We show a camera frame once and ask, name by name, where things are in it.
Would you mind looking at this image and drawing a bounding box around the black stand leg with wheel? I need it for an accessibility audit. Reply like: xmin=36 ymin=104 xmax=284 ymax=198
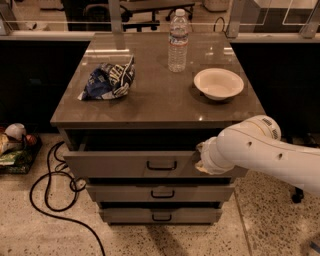
xmin=291 ymin=188 xmax=304 ymax=204

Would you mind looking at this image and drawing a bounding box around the pile of toys on tray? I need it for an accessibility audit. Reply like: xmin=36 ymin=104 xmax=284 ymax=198
xmin=0 ymin=123 xmax=42 ymax=174

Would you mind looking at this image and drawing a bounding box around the grey top drawer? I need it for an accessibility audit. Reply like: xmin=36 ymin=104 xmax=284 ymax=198
xmin=63 ymin=143 xmax=249 ymax=180

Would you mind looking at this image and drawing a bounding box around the grey drawer cabinet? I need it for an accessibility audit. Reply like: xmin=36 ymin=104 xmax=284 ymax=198
xmin=51 ymin=32 xmax=263 ymax=210

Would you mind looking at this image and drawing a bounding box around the grey middle drawer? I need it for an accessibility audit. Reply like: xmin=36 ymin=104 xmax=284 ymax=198
xmin=87 ymin=184 xmax=234 ymax=202

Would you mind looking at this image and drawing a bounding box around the grey drawer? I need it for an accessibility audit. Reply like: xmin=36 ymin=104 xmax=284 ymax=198
xmin=63 ymin=143 xmax=249 ymax=180
xmin=87 ymin=184 xmax=234 ymax=202
xmin=99 ymin=208 xmax=222 ymax=224

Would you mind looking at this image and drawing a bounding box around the white bowl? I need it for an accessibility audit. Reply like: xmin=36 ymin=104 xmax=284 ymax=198
xmin=194 ymin=68 xmax=244 ymax=101

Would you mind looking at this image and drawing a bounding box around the grey bottom drawer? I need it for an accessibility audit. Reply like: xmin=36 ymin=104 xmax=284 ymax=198
xmin=99 ymin=208 xmax=222 ymax=224

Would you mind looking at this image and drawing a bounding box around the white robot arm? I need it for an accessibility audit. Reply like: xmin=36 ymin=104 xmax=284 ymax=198
xmin=195 ymin=115 xmax=320 ymax=196

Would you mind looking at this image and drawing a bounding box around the black office chair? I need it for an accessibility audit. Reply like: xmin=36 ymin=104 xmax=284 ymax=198
xmin=119 ymin=0 xmax=196 ymax=33

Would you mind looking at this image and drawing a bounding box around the blue white chip bag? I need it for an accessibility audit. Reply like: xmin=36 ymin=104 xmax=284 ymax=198
xmin=78 ymin=56 xmax=135 ymax=101

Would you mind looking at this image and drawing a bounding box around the clear plastic water bottle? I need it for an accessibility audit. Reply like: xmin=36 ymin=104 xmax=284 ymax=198
xmin=168 ymin=9 xmax=188 ymax=72

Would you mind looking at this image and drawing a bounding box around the black floor cable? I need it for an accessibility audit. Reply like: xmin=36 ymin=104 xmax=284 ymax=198
xmin=28 ymin=140 xmax=107 ymax=256

